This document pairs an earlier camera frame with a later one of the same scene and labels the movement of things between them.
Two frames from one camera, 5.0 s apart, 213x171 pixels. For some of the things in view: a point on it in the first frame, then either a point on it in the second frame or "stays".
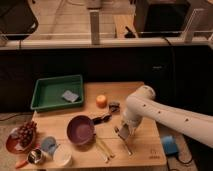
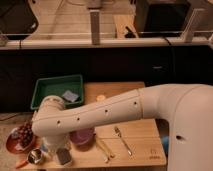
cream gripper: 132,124 -> 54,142
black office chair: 17,20 stays
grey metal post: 94,27 stays
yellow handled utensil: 105,149 stays
